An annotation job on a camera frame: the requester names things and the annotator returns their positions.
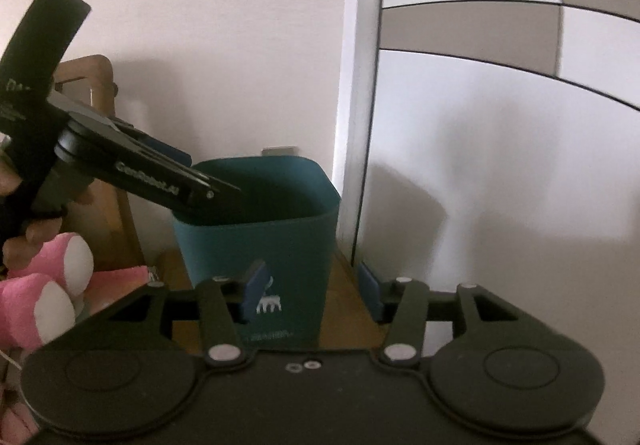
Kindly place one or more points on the white wardrobe door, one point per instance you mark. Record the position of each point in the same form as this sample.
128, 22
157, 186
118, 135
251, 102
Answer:
504, 151

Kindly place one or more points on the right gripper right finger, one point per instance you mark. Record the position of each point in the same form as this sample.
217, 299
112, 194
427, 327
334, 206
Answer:
401, 304

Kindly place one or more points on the pink white plush toy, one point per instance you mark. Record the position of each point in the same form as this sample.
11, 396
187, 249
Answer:
58, 288

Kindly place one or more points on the teal trash bin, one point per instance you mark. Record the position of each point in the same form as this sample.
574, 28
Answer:
293, 233

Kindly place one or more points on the person left hand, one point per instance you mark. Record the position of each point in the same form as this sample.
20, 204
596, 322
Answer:
18, 251

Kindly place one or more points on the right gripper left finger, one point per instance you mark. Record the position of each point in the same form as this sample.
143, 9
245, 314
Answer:
225, 303

